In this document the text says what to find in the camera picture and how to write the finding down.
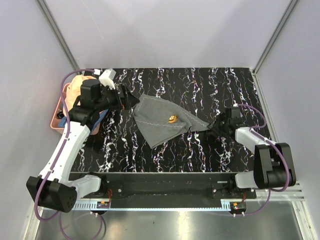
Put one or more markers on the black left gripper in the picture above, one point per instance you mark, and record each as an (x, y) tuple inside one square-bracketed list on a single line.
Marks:
[(132, 101)]

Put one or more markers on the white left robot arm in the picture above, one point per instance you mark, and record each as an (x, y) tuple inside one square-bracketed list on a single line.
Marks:
[(52, 188)]

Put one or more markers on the peach bucket hat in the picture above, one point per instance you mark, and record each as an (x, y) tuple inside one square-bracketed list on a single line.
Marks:
[(74, 89)]

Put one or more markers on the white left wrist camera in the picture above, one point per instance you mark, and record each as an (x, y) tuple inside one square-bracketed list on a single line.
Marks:
[(106, 77)]

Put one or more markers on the grey cloth napkin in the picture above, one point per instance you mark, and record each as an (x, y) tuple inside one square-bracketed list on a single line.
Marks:
[(151, 116)]

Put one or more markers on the aluminium frame post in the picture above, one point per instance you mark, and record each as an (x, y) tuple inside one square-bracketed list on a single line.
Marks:
[(45, 10), (276, 33)]

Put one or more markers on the blue cloth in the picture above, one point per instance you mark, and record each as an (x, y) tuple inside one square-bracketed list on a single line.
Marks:
[(96, 126)]

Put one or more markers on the pink plastic bin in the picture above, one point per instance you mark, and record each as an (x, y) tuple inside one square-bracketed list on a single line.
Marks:
[(54, 124)]

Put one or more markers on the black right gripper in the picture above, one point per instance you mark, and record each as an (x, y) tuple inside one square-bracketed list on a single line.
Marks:
[(216, 130)]

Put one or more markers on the left aluminium frame post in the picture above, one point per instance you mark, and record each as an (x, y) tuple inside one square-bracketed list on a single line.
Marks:
[(45, 10)]

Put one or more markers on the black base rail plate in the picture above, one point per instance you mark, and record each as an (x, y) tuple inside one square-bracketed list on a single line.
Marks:
[(155, 191)]

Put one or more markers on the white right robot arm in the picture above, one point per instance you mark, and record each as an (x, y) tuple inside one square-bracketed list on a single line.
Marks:
[(273, 167)]

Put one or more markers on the gold spoon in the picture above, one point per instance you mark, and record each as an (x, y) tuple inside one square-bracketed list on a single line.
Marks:
[(173, 119)]

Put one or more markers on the right aluminium frame post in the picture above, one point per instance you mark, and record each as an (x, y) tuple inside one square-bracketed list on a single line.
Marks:
[(276, 33)]

